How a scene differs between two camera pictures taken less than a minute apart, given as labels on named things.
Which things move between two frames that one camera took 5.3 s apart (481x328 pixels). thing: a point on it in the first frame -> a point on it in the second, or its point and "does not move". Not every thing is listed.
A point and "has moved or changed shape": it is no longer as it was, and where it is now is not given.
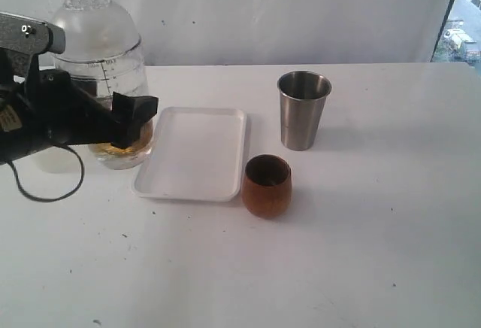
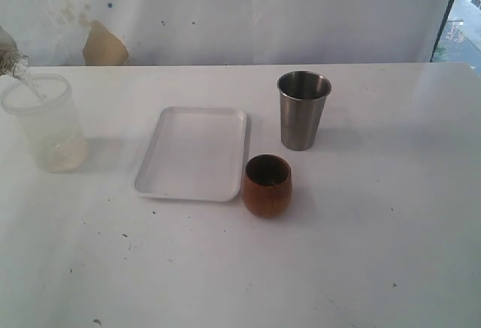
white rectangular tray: [195, 153] does not move
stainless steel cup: [303, 96] does not move
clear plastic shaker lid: [96, 28] has moved or changed shape
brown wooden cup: [266, 189] does not move
